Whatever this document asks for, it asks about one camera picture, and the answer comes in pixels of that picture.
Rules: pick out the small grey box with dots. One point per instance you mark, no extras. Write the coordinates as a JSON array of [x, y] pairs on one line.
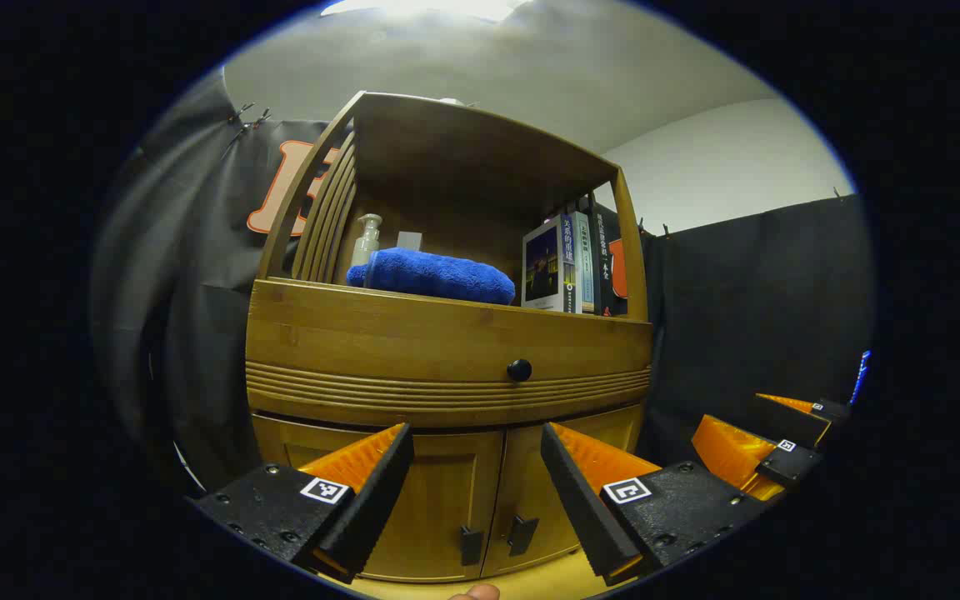
[[409, 241]]

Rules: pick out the computer screen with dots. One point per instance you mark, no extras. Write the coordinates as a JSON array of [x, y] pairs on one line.
[[861, 379]]

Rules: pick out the wooden double-door shoe cabinet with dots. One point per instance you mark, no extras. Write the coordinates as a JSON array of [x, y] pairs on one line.
[[447, 158]]

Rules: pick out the black round drawer knob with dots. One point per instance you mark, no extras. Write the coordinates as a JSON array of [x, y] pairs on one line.
[[519, 370]]

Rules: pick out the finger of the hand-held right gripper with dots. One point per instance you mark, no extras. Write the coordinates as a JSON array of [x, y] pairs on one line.
[[730, 454], [788, 421]]

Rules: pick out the black spine book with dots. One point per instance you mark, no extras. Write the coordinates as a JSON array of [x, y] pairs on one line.
[[605, 267]]

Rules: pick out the wooden cabinet drawer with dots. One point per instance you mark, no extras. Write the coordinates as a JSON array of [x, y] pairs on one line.
[[380, 333]]

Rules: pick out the clear pump bottle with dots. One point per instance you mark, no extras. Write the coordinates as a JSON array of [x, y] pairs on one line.
[[367, 242]]

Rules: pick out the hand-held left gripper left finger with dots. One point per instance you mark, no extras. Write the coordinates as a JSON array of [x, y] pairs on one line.
[[380, 492]]

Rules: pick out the light blue spine book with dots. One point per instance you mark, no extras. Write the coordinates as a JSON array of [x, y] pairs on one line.
[[583, 267]]

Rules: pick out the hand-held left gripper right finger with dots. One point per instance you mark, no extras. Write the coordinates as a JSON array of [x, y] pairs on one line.
[[580, 508]]

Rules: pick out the blue folded towel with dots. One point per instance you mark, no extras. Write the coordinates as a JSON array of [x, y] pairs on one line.
[[438, 275]]

